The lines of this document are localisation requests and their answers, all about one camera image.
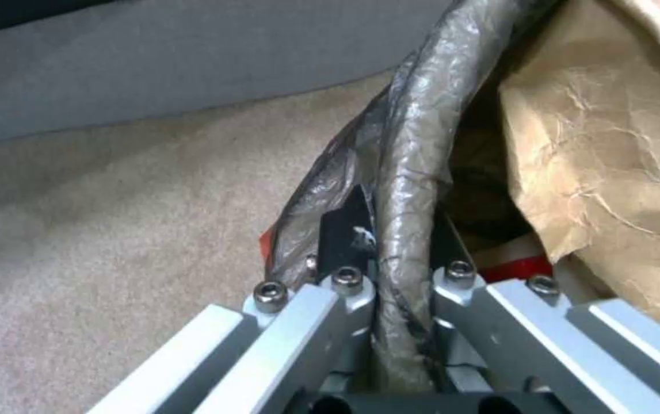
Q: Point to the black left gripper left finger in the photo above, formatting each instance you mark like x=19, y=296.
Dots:
x=283, y=327

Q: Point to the crumpled brown paper bag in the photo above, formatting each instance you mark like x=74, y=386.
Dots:
x=606, y=164

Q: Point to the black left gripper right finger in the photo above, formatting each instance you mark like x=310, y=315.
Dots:
x=514, y=336

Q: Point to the red and white package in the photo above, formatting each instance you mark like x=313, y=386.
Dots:
x=508, y=263

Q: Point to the trash bin with plastic liner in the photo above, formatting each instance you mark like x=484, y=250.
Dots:
x=416, y=164

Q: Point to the grey upholstered sofa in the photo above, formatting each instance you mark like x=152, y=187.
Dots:
x=151, y=56

